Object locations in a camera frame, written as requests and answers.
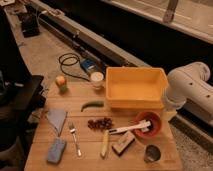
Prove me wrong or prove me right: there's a wooden block eraser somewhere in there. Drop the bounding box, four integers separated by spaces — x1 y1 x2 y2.
112 131 135 156

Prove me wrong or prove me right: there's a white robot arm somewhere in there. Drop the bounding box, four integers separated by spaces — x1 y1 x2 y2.
162 62 213 127

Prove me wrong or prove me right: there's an apple on green stand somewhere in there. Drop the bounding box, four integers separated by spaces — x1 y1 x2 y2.
55 75 68 93

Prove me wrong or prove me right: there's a small metal cup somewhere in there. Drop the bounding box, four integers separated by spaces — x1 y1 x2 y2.
144 145 161 163

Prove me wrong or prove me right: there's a red bowl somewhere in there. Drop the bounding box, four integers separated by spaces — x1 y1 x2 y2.
134 111 162 139

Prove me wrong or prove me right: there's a black coiled cable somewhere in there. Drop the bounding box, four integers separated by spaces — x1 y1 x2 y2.
58 52 92 82

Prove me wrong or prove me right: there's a white handled brush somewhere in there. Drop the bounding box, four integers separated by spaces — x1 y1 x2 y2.
109 120 151 134

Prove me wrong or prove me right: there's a bunch of dark grapes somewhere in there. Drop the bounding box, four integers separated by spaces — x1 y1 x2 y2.
87 117 113 130

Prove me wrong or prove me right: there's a yellow plastic bin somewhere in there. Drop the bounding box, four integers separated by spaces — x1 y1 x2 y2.
105 67 168 109

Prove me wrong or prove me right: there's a white paper cup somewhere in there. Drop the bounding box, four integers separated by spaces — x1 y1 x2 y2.
90 72 104 89

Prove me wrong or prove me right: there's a silver fork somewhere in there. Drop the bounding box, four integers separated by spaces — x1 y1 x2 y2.
68 122 82 157

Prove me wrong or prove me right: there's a blue folded cloth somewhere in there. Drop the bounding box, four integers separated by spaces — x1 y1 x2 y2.
46 109 67 136

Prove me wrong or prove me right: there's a blue sponge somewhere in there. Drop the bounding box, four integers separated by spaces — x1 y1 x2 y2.
46 138 67 164

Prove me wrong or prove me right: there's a green chili pepper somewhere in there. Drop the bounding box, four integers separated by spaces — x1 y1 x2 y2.
81 101 104 112

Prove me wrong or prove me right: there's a blue box on floor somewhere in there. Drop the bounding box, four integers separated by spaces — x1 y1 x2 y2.
80 59 96 74

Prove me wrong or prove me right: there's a black box device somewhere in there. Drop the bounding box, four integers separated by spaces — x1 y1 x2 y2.
21 13 40 38

